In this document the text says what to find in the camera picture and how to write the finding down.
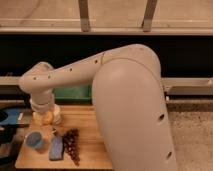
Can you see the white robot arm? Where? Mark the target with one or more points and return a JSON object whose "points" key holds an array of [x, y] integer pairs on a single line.
{"points": [[128, 99]]}

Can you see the yellow red apple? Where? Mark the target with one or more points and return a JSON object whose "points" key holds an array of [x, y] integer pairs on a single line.
{"points": [[47, 118]]}

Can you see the blue sponge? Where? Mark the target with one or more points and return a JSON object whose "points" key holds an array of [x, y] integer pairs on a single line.
{"points": [[56, 149]]}

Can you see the green plastic tray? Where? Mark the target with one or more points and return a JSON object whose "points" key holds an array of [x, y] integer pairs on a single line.
{"points": [[79, 93]]}

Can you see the white paper cup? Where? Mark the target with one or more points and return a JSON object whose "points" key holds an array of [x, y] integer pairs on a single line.
{"points": [[57, 115]]}

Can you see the blue plastic cup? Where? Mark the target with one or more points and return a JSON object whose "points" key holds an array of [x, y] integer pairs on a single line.
{"points": [[34, 140]]}

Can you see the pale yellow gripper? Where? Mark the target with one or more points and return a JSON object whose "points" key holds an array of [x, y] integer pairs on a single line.
{"points": [[37, 116]]}

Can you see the blue box at left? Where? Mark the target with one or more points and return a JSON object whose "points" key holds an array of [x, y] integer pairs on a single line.
{"points": [[10, 116]]}

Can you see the dark grape bunch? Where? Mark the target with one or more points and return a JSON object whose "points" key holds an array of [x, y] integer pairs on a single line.
{"points": [[70, 142]]}

